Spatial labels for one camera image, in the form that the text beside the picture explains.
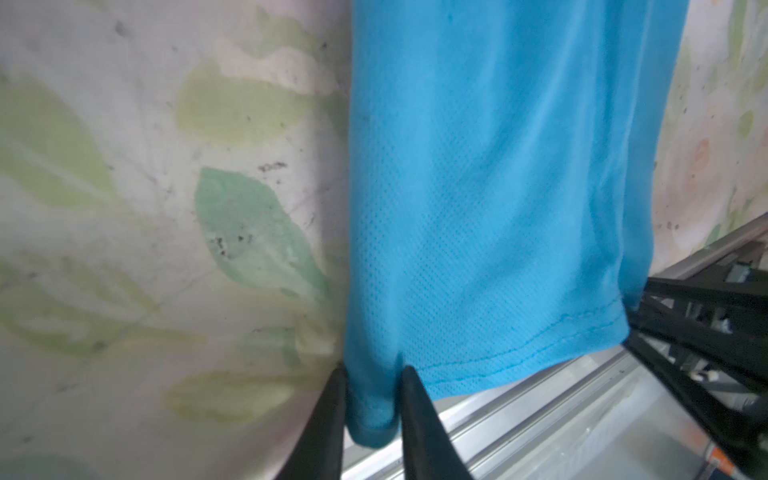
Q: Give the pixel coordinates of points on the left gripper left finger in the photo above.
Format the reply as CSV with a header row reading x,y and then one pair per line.
x,y
318,453

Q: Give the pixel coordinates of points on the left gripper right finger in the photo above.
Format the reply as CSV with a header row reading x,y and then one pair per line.
x,y
427,449

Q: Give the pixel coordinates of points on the blue t shirt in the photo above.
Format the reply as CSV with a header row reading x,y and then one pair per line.
x,y
501,164

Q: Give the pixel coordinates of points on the aluminium front rail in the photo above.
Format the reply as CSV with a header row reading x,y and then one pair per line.
x,y
601,416

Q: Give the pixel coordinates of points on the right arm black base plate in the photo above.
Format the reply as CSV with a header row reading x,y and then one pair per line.
x,y
704,338

